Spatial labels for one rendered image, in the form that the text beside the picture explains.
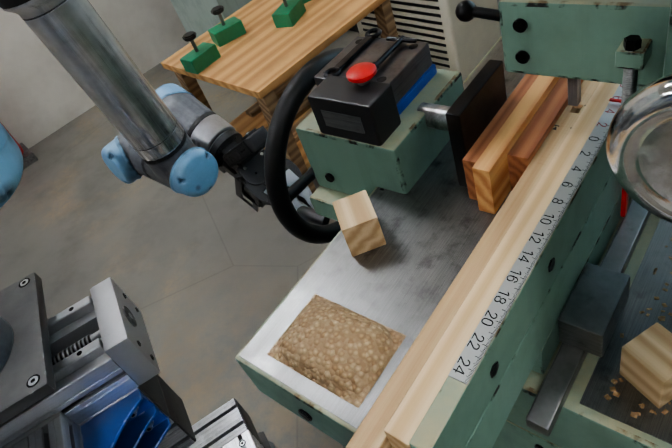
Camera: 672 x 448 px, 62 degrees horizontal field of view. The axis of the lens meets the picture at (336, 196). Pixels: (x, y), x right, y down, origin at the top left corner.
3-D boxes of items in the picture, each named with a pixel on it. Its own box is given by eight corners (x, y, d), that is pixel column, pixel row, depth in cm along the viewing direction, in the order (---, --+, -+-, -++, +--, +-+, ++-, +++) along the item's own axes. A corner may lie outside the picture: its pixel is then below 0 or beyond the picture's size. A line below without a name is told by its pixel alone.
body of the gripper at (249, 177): (288, 188, 100) (239, 149, 103) (290, 161, 93) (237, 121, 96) (259, 215, 97) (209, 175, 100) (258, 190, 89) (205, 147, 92)
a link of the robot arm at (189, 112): (145, 125, 102) (180, 99, 106) (188, 160, 99) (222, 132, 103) (137, 97, 95) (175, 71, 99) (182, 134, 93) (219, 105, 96)
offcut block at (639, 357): (618, 373, 48) (621, 346, 45) (652, 349, 49) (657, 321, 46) (658, 409, 45) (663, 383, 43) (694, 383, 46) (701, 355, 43)
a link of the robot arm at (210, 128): (219, 106, 96) (184, 134, 93) (238, 121, 95) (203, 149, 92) (222, 132, 103) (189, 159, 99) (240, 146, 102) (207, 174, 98)
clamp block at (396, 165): (381, 115, 74) (365, 57, 68) (474, 132, 66) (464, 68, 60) (315, 188, 67) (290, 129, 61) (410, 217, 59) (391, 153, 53)
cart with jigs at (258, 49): (325, 86, 259) (276, -52, 217) (423, 111, 222) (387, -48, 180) (220, 173, 232) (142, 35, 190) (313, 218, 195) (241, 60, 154)
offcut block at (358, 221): (386, 244, 53) (377, 217, 51) (352, 257, 53) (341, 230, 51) (374, 216, 57) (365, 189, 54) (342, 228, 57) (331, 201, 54)
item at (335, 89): (365, 64, 67) (353, 22, 64) (445, 73, 61) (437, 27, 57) (299, 129, 61) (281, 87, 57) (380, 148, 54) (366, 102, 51)
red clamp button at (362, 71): (359, 67, 56) (356, 58, 55) (383, 70, 54) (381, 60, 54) (342, 83, 55) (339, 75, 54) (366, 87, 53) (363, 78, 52)
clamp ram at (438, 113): (448, 122, 63) (435, 53, 58) (511, 133, 59) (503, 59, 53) (407, 173, 59) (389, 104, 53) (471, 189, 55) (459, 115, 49)
